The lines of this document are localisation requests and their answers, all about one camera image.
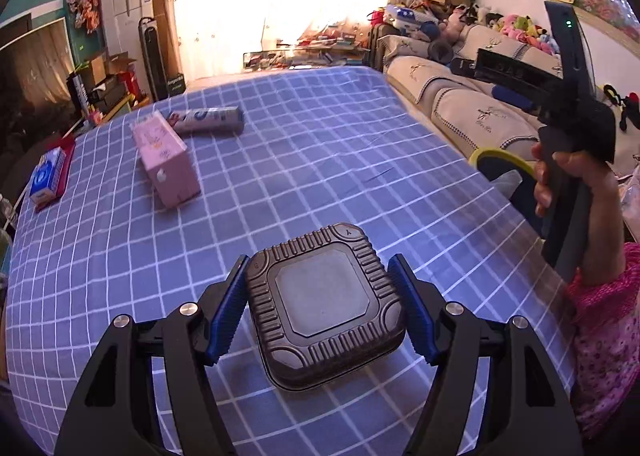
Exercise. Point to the pink box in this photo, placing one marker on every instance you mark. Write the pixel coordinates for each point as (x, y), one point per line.
(165, 160)

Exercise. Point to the pile of plush toys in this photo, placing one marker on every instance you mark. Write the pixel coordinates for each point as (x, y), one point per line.
(520, 28)

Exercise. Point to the person's right hand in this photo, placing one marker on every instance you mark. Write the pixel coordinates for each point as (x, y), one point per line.
(575, 165)

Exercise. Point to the printed cylindrical can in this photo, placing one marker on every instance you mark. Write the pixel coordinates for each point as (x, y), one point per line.
(210, 119)

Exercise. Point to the blue wet wipes pack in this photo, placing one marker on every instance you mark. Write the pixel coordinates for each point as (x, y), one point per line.
(47, 175)

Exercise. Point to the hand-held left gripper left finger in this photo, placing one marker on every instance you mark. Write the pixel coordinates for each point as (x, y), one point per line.
(227, 306)

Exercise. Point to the blue checked tablecloth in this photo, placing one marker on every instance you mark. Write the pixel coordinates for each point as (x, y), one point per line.
(300, 160)

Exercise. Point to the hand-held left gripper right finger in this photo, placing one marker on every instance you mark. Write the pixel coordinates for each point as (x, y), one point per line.
(415, 311)

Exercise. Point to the black white tower fan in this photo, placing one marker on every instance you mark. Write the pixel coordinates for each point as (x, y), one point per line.
(152, 60)

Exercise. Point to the beige covered sofa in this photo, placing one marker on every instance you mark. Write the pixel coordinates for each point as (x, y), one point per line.
(450, 100)

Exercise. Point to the black floor box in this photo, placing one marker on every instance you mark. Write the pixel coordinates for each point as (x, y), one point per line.
(176, 83)

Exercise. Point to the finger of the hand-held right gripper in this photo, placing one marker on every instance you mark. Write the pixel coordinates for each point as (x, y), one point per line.
(515, 96)
(462, 68)

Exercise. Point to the artificial flower bunch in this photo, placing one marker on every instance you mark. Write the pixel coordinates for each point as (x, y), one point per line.
(85, 3)

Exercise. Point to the person's right forearm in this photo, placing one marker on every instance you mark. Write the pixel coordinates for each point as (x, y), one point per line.
(607, 256)

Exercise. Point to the black plastic food container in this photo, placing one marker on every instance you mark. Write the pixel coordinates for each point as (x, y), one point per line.
(325, 306)

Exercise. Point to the large black television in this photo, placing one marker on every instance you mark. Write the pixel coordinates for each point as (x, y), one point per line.
(30, 70)

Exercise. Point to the brown cardboard box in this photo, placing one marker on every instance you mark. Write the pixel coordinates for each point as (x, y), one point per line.
(97, 68)

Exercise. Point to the cluttered glass coffee table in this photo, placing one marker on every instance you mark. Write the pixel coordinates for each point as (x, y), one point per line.
(305, 53)

